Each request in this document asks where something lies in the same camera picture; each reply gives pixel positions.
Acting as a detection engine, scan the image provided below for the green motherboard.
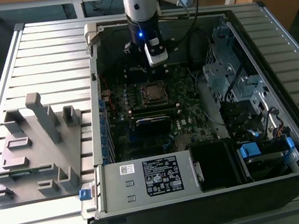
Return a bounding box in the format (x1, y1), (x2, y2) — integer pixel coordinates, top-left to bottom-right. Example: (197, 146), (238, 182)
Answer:
(97, 54), (230, 164)

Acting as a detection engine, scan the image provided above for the silver metal disk bay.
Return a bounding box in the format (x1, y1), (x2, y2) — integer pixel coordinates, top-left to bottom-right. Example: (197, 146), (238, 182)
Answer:
(196, 20), (277, 136)

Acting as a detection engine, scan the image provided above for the black plastic duct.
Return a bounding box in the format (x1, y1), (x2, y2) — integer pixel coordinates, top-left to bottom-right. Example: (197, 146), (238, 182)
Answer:
(185, 134), (251, 195)

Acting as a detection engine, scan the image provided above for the green RAM stick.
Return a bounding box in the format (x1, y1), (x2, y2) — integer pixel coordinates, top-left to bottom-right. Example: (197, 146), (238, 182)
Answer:
(8, 164), (54, 180)

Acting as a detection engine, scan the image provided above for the metal socket cover frame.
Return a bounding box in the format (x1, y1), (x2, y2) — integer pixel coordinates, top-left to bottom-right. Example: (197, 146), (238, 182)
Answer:
(141, 80), (171, 106)

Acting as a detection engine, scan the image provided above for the black RAM slot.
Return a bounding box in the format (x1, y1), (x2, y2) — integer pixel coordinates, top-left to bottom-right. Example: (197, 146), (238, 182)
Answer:
(131, 103), (180, 115)
(133, 109), (181, 121)
(130, 100), (179, 112)
(132, 107), (181, 118)

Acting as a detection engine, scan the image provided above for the black drive cable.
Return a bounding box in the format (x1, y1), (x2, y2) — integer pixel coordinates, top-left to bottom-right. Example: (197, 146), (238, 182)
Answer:
(217, 62), (252, 108)

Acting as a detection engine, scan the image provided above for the silver CPU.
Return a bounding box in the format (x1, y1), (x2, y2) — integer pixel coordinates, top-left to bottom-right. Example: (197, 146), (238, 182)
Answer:
(145, 83), (165, 102)

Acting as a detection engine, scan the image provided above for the black graphics card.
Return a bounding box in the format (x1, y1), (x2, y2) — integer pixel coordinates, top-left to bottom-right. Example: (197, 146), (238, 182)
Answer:
(134, 113), (176, 146)

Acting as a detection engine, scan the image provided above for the metal CPU socket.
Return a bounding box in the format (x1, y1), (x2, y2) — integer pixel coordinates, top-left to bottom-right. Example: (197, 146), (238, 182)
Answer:
(139, 78), (174, 108)

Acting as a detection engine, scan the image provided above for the blue plastic tab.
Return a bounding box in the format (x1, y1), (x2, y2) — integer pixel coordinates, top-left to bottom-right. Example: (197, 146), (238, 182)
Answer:
(285, 136), (296, 150)

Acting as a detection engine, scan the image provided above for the dark chipset heatsink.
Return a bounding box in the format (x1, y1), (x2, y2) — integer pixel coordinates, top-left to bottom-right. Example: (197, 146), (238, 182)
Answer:
(174, 133), (193, 151)

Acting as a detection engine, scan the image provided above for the grey plastic parts rack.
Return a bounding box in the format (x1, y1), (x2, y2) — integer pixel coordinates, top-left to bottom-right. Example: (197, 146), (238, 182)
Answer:
(0, 85), (96, 207)

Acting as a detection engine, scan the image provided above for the thin grey wire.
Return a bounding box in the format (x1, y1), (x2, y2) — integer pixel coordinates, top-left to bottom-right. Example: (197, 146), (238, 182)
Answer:
(191, 66), (227, 131)

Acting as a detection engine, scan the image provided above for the orange and yellow wire bundle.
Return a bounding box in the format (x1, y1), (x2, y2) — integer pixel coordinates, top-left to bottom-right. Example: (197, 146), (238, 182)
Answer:
(270, 119), (288, 140)

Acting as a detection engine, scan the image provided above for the silver power supply with label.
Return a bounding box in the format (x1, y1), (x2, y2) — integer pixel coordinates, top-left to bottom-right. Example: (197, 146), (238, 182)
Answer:
(96, 149), (204, 212)

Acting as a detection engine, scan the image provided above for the blue disk carrier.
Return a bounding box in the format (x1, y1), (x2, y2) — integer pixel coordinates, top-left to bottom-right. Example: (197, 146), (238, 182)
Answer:
(236, 140), (262, 160)

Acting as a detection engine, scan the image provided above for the black and grey PC case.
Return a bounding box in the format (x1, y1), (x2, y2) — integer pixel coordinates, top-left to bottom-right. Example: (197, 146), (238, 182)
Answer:
(49, 0), (299, 224)

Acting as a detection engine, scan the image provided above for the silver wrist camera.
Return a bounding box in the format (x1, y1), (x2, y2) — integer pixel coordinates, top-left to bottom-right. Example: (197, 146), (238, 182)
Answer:
(142, 36), (172, 69)

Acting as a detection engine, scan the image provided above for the blue case latch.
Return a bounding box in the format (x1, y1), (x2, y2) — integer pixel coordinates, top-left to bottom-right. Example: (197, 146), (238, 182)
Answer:
(77, 187), (92, 202)

